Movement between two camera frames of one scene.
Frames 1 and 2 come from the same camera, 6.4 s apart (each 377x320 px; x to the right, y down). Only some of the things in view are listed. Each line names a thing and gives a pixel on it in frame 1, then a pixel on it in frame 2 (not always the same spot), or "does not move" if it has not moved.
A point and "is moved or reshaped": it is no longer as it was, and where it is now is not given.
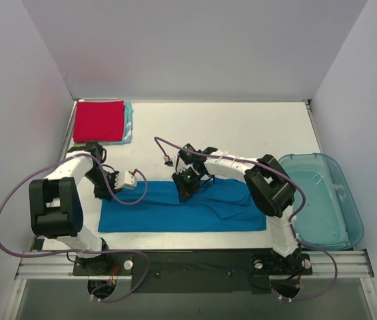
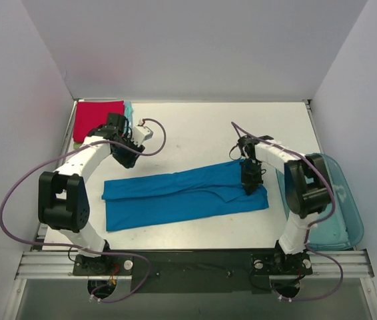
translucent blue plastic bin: x=329 y=219 does not move
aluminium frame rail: x=350 y=265 does not move
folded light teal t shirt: x=128 y=126 does not move
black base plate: x=203 y=271 does not move
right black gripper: x=182 y=189 -> x=252 y=178
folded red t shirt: x=98 y=121 does not move
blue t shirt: x=223 y=206 is moved or reshaped
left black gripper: x=105 y=189 -> x=128 y=155
